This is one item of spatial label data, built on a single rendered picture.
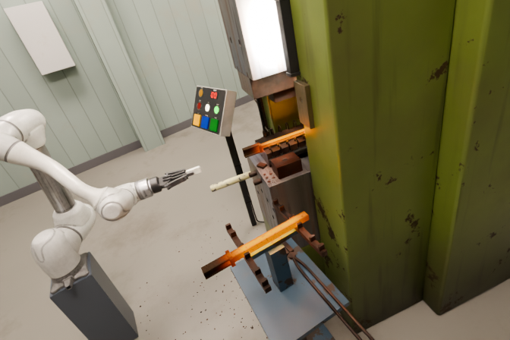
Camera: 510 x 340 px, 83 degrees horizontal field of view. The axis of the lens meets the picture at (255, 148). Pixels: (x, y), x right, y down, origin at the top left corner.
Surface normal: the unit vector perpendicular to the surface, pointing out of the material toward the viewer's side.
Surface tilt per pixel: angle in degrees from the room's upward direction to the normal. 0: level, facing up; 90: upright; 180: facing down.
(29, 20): 90
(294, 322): 0
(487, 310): 0
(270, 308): 0
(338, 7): 90
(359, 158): 90
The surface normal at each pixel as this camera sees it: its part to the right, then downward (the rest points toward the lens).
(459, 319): -0.22, -0.85
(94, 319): 0.51, 0.33
